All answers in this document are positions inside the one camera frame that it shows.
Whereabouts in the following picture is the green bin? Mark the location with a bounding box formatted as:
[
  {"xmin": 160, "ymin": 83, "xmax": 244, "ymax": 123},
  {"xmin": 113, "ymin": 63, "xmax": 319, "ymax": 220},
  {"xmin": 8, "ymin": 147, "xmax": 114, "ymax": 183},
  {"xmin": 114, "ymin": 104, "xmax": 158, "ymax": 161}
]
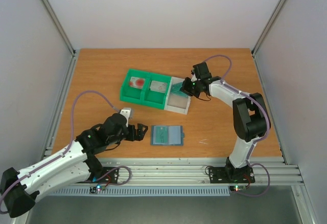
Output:
[
  {"xmin": 141, "ymin": 72, "xmax": 171, "ymax": 109},
  {"xmin": 120, "ymin": 69, "xmax": 150, "ymax": 104}
]

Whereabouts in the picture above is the right status board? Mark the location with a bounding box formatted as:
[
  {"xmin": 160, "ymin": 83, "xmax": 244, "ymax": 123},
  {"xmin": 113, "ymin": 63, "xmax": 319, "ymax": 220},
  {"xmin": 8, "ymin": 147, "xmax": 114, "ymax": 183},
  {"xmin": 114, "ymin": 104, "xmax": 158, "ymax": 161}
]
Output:
[{"xmin": 229, "ymin": 185, "xmax": 248, "ymax": 192}]

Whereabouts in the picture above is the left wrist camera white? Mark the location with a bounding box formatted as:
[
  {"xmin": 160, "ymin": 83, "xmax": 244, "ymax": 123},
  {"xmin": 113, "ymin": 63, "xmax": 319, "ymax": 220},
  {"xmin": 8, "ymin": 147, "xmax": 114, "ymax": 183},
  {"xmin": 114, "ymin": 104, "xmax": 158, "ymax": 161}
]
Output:
[{"xmin": 119, "ymin": 107, "xmax": 134, "ymax": 127}]

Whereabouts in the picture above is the card with red circles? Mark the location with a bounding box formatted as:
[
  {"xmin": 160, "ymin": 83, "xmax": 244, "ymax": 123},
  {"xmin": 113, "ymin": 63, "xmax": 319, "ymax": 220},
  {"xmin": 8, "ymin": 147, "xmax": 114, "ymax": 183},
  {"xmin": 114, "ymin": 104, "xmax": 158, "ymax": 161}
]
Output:
[{"xmin": 129, "ymin": 77, "xmax": 145, "ymax": 89}]

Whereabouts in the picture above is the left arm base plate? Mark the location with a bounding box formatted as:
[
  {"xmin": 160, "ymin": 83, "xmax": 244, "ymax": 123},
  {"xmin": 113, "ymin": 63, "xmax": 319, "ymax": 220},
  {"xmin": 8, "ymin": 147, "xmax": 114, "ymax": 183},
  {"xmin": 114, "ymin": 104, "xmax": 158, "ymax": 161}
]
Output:
[{"xmin": 80, "ymin": 167, "xmax": 119, "ymax": 184}]

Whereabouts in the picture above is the aluminium frame post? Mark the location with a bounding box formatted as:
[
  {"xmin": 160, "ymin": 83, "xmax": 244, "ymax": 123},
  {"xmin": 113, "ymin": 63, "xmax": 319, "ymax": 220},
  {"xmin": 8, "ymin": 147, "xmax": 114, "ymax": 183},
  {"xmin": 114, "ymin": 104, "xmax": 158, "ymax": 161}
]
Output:
[
  {"xmin": 251, "ymin": 0, "xmax": 288, "ymax": 58},
  {"xmin": 40, "ymin": 0, "xmax": 76, "ymax": 56}
]

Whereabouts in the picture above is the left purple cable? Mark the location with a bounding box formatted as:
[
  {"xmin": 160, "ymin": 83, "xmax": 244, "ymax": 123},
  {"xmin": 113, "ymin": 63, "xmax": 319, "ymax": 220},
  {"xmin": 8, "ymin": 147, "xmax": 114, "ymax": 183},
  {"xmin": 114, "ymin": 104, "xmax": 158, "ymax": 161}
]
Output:
[{"xmin": 0, "ymin": 90, "xmax": 121, "ymax": 214}]

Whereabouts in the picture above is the left status board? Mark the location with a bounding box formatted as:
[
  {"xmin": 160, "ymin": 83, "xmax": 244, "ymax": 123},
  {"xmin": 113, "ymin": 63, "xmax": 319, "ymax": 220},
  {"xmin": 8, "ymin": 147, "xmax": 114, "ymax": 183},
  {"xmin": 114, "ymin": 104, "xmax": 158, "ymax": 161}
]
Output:
[{"xmin": 89, "ymin": 185, "xmax": 106, "ymax": 194}]

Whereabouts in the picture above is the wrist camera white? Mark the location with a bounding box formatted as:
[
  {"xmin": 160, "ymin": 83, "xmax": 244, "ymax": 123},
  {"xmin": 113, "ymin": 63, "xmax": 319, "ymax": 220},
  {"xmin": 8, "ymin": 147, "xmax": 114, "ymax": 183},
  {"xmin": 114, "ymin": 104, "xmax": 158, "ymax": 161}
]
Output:
[
  {"xmin": 191, "ymin": 69, "xmax": 198, "ymax": 82},
  {"xmin": 119, "ymin": 107, "xmax": 134, "ymax": 127}
]

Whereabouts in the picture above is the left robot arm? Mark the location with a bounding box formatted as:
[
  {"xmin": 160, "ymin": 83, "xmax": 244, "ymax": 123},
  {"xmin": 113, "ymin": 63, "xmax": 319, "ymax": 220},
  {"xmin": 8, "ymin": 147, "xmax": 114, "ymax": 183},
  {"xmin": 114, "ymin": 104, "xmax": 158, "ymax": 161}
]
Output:
[{"xmin": 1, "ymin": 110, "xmax": 148, "ymax": 218}]

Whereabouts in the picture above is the green bin middle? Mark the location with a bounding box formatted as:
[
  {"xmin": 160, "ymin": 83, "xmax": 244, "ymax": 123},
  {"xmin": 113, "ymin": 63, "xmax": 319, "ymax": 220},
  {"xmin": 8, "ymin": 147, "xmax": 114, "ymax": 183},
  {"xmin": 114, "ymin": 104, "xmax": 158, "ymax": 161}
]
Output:
[{"xmin": 141, "ymin": 72, "xmax": 171, "ymax": 109}]

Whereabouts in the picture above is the teal leather card holder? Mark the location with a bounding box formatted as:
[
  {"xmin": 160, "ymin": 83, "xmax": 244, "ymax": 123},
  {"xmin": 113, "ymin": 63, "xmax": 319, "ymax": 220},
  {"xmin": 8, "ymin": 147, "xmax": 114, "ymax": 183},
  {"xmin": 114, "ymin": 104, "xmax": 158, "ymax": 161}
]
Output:
[{"xmin": 150, "ymin": 125, "xmax": 184, "ymax": 146}]

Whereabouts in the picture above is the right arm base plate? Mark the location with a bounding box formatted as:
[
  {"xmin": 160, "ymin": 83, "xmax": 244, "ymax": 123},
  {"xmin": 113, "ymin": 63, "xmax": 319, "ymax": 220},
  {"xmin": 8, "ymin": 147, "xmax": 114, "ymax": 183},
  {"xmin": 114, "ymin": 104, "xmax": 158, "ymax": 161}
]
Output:
[{"xmin": 204, "ymin": 166, "xmax": 255, "ymax": 184}]

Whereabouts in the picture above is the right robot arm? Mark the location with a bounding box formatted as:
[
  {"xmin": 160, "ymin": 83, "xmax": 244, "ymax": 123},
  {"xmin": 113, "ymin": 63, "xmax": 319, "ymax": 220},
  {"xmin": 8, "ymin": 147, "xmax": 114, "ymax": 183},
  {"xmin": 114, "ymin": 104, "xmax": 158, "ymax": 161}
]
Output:
[{"xmin": 180, "ymin": 62, "xmax": 271, "ymax": 183}]

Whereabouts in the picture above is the aluminium rail front frame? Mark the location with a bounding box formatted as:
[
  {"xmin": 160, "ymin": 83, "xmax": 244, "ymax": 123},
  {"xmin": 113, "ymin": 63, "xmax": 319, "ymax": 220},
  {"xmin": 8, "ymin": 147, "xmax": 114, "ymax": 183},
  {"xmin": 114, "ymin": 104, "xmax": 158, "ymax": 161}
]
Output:
[{"xmin": 99, "ymin": 157, "xmax": 304, "ymax": 186}]

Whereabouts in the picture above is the left aluminium frame post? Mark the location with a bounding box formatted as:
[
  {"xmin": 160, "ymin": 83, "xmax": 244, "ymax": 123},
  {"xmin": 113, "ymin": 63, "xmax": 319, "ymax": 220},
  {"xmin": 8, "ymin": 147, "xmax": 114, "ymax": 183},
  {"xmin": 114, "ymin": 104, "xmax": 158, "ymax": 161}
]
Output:
[{"xmin": 40, "ymin": 0, "xmax": 76, "ymax": 56}]

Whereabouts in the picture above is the grey card in bin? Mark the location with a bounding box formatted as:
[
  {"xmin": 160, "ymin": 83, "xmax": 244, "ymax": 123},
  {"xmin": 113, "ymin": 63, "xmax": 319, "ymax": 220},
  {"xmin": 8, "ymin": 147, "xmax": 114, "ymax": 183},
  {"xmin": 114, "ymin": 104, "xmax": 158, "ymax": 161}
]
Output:
[{"xmin": 150, "ymin": 80, "xmax": 167, "ymax": 94}]

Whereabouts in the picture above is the purple cable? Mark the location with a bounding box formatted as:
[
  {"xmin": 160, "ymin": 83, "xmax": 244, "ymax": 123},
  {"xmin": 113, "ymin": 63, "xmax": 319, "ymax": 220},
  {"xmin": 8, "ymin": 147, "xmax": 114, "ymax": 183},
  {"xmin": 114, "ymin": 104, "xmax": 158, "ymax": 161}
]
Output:
[
  {"xmin": 0, "ymin": 90, "xmax": 121, "ymax": 214},
  {"xmin": 204, "ymin": 54, "xmax": 272, "ymax": 197}
]

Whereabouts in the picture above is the white translucent bin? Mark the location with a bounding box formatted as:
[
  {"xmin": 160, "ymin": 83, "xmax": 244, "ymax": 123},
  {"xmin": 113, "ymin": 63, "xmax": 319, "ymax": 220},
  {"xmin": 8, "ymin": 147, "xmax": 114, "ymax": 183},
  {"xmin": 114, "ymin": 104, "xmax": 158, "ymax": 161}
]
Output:
[{"xmin": 164, "ymin": 77, "xmax": 191, "ymax": 115}]

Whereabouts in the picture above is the grey slotted cable duct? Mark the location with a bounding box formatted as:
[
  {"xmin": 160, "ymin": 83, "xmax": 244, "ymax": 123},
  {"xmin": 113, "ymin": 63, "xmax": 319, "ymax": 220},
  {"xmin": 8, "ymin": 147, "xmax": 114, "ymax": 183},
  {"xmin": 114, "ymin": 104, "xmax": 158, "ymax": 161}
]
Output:
[{"xmin": 51, "ymin": 186, "xmax": 230, "ymax": 197}]

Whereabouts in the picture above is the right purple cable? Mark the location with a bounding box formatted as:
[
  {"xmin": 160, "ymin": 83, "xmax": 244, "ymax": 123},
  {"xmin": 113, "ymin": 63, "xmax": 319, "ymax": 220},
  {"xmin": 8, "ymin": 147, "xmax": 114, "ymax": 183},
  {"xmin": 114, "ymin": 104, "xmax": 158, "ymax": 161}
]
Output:
[{"xmin": 204, "ymin": 54, "xmax": 272, "ymax": 197}]

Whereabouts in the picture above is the teal VIP card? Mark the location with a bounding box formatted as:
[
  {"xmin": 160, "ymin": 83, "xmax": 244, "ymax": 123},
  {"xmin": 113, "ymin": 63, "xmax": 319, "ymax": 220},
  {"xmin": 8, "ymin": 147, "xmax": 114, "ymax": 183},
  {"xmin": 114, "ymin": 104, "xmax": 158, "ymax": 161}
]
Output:
[
  {"xmin": 170, "ymin": 82, "xmax": 189, "ymax": 98},
  {"xmin": 152, "ymin": 126, "xmax": 169, "ymax": 145}
]

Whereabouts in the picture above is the green bin left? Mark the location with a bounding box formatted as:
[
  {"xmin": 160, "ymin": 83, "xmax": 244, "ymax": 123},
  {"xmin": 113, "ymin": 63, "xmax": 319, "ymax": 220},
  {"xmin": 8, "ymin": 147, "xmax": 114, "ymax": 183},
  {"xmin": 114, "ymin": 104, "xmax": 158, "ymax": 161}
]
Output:
[{"xmin": 120, "ymin": 69, "xmax": 150, "ymax": 104}]

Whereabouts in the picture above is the right aluminium frame post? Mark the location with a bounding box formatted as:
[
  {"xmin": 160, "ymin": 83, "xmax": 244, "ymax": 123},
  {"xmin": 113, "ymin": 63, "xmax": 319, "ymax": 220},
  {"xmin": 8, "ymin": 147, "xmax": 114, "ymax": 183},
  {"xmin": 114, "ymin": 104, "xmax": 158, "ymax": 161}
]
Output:
[{"xmin": 251, "ymin": 0, "xmax": 288, "ymax": 58}]

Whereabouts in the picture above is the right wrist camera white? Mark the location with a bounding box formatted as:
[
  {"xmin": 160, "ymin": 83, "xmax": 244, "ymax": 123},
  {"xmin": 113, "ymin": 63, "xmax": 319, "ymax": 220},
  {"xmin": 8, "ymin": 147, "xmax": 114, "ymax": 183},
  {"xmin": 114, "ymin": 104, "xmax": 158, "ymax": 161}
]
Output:
[{"xmin": 191, "ymin": 69, "xmax": 198, "ymax": 82}]

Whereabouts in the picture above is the status board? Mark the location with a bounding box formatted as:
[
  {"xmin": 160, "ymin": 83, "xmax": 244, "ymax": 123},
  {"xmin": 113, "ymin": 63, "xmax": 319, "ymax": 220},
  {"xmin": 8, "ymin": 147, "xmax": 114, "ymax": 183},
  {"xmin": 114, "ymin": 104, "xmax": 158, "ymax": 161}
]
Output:
[
  {"xmin": 229, "ymin": 185, "xmax": 248, "ymax": 192},
  {"xmin": 89, "ymin": 185, "xmax": 106, "ymax": 194}
]

